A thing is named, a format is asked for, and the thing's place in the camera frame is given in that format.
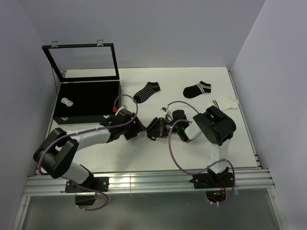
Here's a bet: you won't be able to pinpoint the black glass-panel case lid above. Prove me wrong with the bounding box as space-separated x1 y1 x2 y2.
42 39 119 83

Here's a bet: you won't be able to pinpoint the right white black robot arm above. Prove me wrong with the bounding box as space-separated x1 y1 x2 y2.
147 105 236 187

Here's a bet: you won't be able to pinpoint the aluminium front frame rail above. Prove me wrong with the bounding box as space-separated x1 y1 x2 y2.
13 168 288 230

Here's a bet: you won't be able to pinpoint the black sock with purple stripes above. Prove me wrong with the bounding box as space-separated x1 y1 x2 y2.
133 82 160 104

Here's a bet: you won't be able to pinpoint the white sock black thin stripes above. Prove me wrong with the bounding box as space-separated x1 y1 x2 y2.
60 97 73 107

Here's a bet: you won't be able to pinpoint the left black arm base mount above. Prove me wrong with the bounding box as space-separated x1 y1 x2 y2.
65 176 109 211

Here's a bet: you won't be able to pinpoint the black white-striped sock white toe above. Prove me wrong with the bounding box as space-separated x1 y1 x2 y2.
146 117 160 141

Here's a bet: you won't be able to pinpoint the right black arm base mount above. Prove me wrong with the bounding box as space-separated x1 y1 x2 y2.
189 172 236 207

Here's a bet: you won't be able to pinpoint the purple cable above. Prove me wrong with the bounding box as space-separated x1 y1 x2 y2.
38 94 139 211
166 100 236 206

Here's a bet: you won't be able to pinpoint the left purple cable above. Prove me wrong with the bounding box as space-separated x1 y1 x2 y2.
38 94 139 211

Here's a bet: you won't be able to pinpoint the black display case base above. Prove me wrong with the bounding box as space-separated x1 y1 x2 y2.
53 81 121 125

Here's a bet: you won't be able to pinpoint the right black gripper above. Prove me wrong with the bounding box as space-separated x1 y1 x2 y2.
149 117 181 137

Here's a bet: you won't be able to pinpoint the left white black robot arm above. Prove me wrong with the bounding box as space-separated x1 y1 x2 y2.
33 109 145 191

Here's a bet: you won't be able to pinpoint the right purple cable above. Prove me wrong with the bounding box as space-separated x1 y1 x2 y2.
166 100 236 206

